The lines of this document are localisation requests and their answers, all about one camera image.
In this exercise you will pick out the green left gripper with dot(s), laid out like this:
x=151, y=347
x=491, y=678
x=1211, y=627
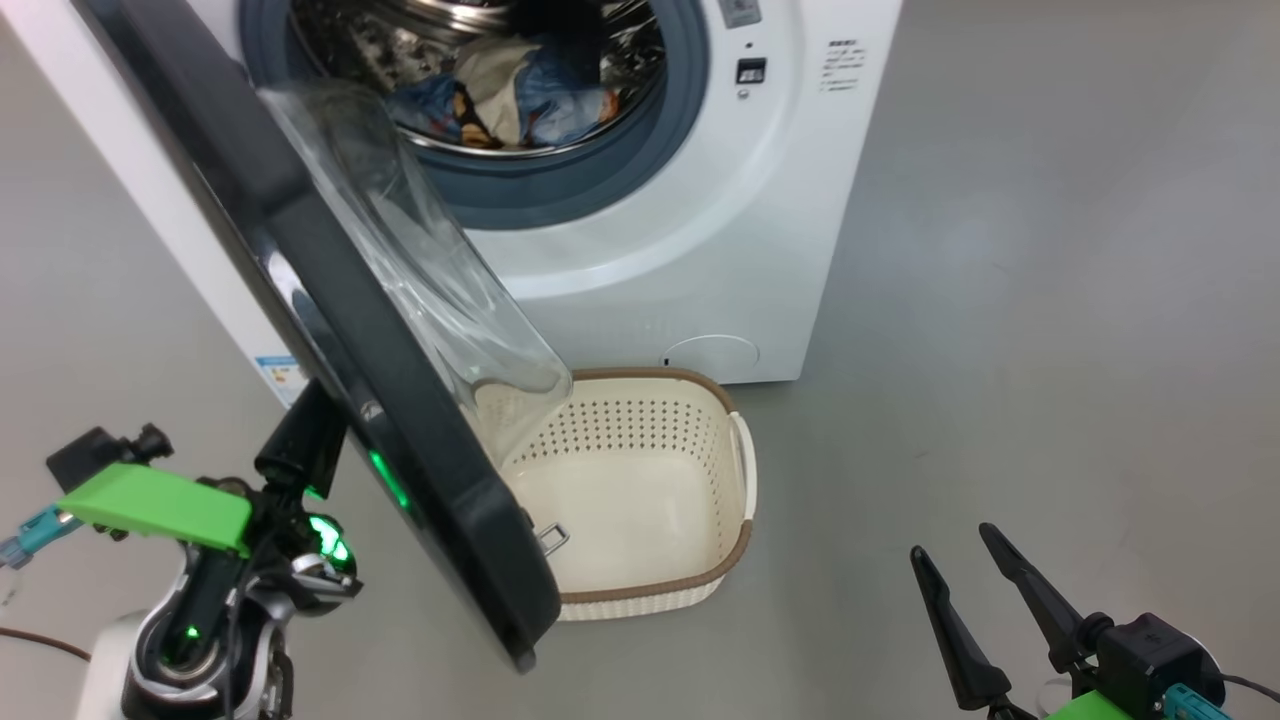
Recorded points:
x=150, y=503

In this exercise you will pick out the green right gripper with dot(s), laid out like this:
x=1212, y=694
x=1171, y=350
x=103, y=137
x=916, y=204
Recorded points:
x=1085, y=708

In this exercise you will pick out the black round glass washer door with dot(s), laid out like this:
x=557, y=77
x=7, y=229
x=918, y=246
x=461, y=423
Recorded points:
x=330, y=330

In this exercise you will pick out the cream garment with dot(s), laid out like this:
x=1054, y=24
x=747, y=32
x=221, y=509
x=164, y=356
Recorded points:
x=495, y=85

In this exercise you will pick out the blue patterned garment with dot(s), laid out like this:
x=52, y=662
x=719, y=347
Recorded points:
x=560, y=110

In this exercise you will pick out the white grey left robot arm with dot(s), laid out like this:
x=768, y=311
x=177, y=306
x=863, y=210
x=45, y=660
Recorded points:
x=200, y=660

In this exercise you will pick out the stainless steel washing machine drum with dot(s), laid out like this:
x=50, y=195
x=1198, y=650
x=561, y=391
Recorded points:
x=400, y=40

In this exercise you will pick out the white front-load washing machine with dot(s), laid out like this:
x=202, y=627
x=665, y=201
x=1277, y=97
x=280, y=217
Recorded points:
x=780, y=250

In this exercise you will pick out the black door latch socket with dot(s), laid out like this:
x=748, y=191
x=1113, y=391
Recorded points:
x=751, y=71

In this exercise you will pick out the blue energy label sticker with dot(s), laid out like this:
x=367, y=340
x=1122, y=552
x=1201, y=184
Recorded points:
x=282, y=378

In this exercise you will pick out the cream perforated laundry basket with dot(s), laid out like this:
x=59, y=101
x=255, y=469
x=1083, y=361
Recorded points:
x=640, y=500

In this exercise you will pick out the round white filter cover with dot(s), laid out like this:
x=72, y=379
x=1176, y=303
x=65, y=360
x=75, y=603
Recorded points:
x=712, y=358

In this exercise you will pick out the small printed text label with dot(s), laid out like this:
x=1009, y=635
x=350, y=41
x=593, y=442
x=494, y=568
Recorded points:
x=841, y=65

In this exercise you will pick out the grey warning sticker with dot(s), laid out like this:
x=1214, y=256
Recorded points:
x=740, y=12

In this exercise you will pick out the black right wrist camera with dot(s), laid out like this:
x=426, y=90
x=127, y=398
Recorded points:
x=1155, y=655

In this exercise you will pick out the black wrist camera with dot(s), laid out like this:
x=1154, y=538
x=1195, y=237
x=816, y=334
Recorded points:
x=1155, y=655
x=95, y=455

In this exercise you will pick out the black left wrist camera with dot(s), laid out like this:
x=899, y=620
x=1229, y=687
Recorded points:
x=95, y=455

